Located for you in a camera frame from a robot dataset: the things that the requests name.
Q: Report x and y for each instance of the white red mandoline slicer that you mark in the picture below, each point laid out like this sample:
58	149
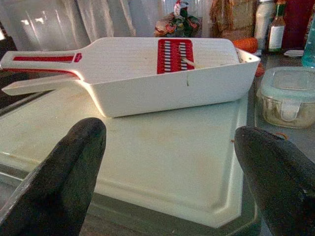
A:
118	59

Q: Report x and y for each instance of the dark red box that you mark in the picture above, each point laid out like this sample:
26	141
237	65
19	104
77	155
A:
296	24

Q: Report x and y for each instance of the bagged bread loaf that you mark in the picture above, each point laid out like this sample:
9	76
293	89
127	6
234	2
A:
233	18

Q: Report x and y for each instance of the tied patterned plastic bag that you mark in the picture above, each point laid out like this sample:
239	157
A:
178	23

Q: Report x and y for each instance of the blue translucent bottle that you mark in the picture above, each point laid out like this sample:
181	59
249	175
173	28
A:
309	49

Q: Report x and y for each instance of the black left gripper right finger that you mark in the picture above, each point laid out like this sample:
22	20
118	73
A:
278	177

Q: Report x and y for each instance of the white sheer curtain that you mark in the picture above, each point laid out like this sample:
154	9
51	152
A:
73	19

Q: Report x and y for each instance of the orange carrot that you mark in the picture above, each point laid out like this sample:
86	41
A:
246	44

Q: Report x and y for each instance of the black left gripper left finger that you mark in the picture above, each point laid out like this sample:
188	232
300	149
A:
61	177

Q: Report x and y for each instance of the small white lid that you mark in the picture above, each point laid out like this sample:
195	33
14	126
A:
294	52

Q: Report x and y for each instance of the glass container with teal lid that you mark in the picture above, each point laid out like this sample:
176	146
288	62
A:
286	97

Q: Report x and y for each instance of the hot sauce bottle green cap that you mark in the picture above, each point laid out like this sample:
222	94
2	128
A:
276	29

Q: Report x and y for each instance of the white shaker bottle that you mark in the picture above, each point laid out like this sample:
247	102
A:
263	22

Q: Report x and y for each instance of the white slicer catch tray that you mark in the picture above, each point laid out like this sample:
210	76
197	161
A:
157	91

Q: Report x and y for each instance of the white plastic cutting board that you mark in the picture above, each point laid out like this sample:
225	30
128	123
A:
152	157

